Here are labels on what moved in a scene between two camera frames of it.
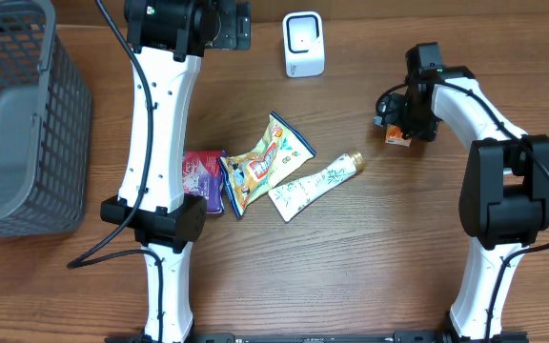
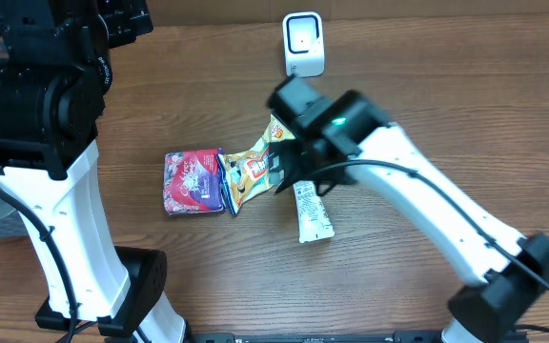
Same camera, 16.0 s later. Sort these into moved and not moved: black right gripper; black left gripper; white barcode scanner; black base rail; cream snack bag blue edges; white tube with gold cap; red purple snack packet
Moved: white tube with gold cap; black left gripper; black right gripper
Not moved: black base rail; white barcode scanner; red purple snack packet; cream snack bag blue edges
